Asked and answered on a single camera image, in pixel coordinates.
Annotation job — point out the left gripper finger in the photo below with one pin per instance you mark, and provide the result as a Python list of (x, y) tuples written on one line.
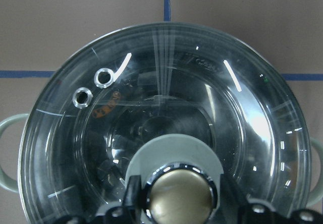
[(133, 192)]

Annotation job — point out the glass pot lid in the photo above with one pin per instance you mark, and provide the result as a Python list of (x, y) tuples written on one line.
[(133, 85)]

